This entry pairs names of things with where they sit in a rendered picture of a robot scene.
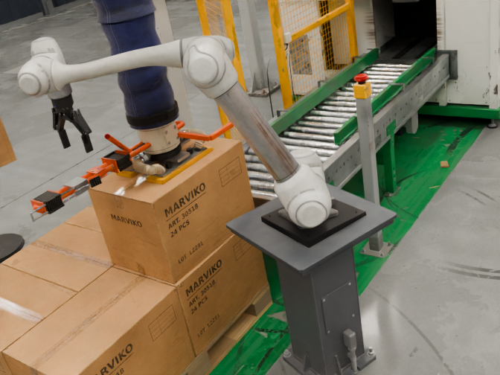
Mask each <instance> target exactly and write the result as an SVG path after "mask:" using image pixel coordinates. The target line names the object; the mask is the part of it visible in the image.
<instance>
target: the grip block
mask: <svg viewBox="0 0 500 375"><path fill-rule="evenodd" d="M101 159H102V162H103V164H104V163H107V164H108V166H109V165H111V164H113V165H114V166H115V169H113V170H111V171H110V172H113V173H119V171H120V172H121V171H123V170H125V169H126V168H128V167H129V166H131V165H132V159H131V156H130V154H129V152H128V151H123V150H115V151H112V152H111V153H109V154H107V155H106V156H104V157H102V158H101Z"/></svg>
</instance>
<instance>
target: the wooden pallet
mask: <svg viewBox="0 0 500 375"><path fill-rule="evenodd" d="M271 305H272V296H271V292H270V288H269V282H267V283H266V284H265V285H264V286H263V287H262V288H261V289H260V291H259V292H258V293H257V294H256V295H255V296H254V297H253V298H252V299H251V300H250V301H249V302H248V303H247V305H245V306H244V308H242V309H241V311H239V312H238V314H236V315H235V317H234V318H233V319H232V320H231V321H230V322H229V323H228V324H227V325H226V326H225V327H224V328H223V329H222V331H221V332H220V333H219V334H218V335H217V336H216V337H215V338H214V339H213V340H212V341H211V342H210V343H209V344H208V346H207V347H206V348H205V349H204V350H203V351H202V352H201V353H200V354H199V355H198V356H197V357H196V358H195V359H194V360H193V361H192V362H191V363H190V364H189V365H188V366H187V367H186V368H185V369H184V370H183V371H182V373H181V374H180V375H209V374H210V372H212V370H213V369H215V367H216V366H217V365H218V364H219V363H220V362H221V361H222V359H223V358H224V357H225V356H226V355H227V354H228V353H229V351H230V350H231V349H232V348H233V347H234V346H235V345H236V343H238V341H239V340H241V338H242V337H243V336H244V335H245V334H246V333H247V332H248V331H249V329H250V328H251V327H252V326H253V325H254V324H255V322H256V321H257V320H258V319H259V318H260V317H261V316H262V314H264V313H265V311H267V310H268V308H269V307H270V306H271Z"/></svg>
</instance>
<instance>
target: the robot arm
mask: <svg viewBox="0 0 500 375"><path fill-rule="evenodd" d="M31 56H32V57H31V60H29V61H28V62H26V63H25V64H24V65H23V66H22V68H21V69H20V71H19V74H18V78H17V79H18V81H19V87H20V89H21V90H22V91H23V92H24V93H25V94H27V95H29V96H33V97H39V96H42V95H44V94H46V95H47V96H48V98H49V99H51V102H52V105H53V108H52V109H51V110H52V113H53V130H56V131H57V132H58V133H59V136H60V140H61V142H62V146H63V149H66V148H68V147H70V146H71V145H70V142H69V139H68V136H67V133H66V130H65V129H64V125H65V121H70V123H73V125H75V127H76V128H77V129H78V130H79V132H80V133H81V134H82V135H81V138H82V141H83V145H84V147H85V150H86V153H89V152H91V151H92V150H93V146H92V143H91V140H90V137H89V133H91V132H92V130H91V129H90V127H89V125H88V124H87V123H86V121H85V119H84V118H83V116H82V115H81V113H80V110H79V109H73V107H72V105H73V104H74V101H73V98H72V95H71V93H72V89H71V85H70V83H74V82H78V81H82V80H88V79H92V78H96V77H101V76H105V75H108V74H114V73H117V72H120V71H126V70H130V69H133V68H140V67H144V66H154V65H157V66H168V67H176V68H183V69H184V73H185V75H186V77H187V78H188V80H189V81H190V82H191V83H192V84H194V85H195V87H197V88H198V90H200V91H201V92H202V93H203V94H204V95H205V96H206V97H208V98H210V99H214V100H215V101H216V102H217V104H218V105H219V107H220V108H221V109H222V111H224V113H225V114H226V116H227V117H228V119H229V120H230V121H231V122H232V123H233V125H234V126H235V127H236V129H237V130H238V132H239V133H240V134H241V135H242V137H243V138H244V139H245V141H246V142H247V144H248V145H249V146H250V147H251V149H252V150H253V151H254V153H255V154H256V155H257V157H258V158H259V159H260V160H261V162H262V163H263V165H264V166H265V167H266V169H267V170H268V171H269V172H270V174H271V175H272V176H273V178H274V179H275V183H274V191H275V193H276V194H277V196H278V198H279V200H280V201H281V203H282V204H283V206H284V207H285V209H282V210H279V211H278V215H279V216H281V217H284V218H286V219H287V220H289V221H290V222H292V223H294V224H295V225H297V226H298V228H299V229H305V228H314V227H316V226H318V225H320V224H322V223H323V221H325V220H326V219H328V218H330V217H335V216H338V215H339V213H338V211H337V210H335V209H332V208H331V207H332V205H333V204H335V202H336V199H335V198H334V197H330V192H329V190H328V188H327V186H326V182H325V177H324V169H323V164H322V162H321V159H320V158H319V157H318V155H317V154H316V153H315V152H313V151H312V150H310V149H298V150H293V151H291V152H290V151H289V150H288V149H287V148H286V146H285V145H284V143H283V142H282V140H281V139H280V138H279V137H278V135H277V133H276V132H275V131H274V130H273V128H272V127H271V126H270V124H269V122H268V121H267V120H266V119H265V118H264V116H263V114H262V113H261V112H260V110H259V109H258V108H257V107H256V105H255V104H254V102H253V101H252V99H251V98H250V97H249V96H248V94H247V93H246V91H245V90H244V88H243V87H242V86H241V85H240V83H239V82H238V75H237V71H236V70H235V68H234V66H233V65H232V63H231V62H232V61H233V59H234V58H235V50H234V43H233V42H232V41H231V40H230V39H229V38H226V37H224V36H193V37H190V38H186V39H178V40H176V41H173V42H169V43H165V44H162V45H156V46H152V47H148V48H141V49H137V50H134V51H128V52H125V53H122V54H117V55H114V56H110V57H106V58H103V59H99V60H95V61H91V62H86V63H82V64H76V65H66V63H65V59H64V56H63V53H62V51H61V49H60V47H59V45H58V44H57V42H56V40H55V39H54V38H51V37H42V38H38V39H36V40H34V41H32V43H31ZM56 125H57V126H56Z"/></svg>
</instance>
